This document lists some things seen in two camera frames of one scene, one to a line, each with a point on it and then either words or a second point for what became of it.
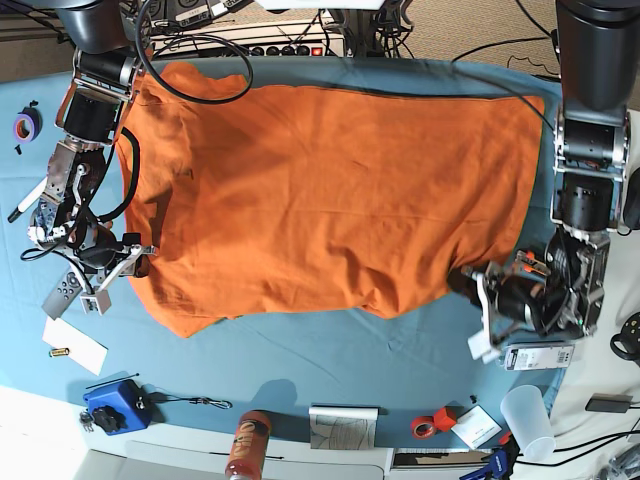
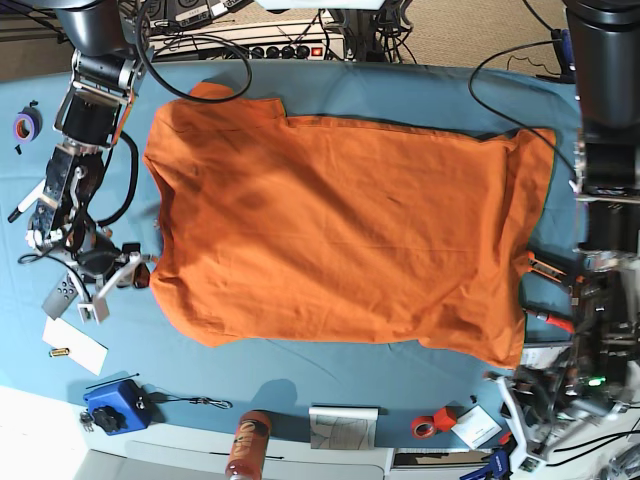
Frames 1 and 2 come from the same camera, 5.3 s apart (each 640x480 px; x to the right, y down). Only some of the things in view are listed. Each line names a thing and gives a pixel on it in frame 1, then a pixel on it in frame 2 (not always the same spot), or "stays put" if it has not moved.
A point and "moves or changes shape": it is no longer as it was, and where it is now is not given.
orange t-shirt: x=243 y=199 moves or changes shape
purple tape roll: x=27 y=125 stays put
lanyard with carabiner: x=161 y=397 stays put
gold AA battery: x=58 y=352 stays put
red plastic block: x=444 y=419 stays put
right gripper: x=512 y=298 -> x=550 y=404
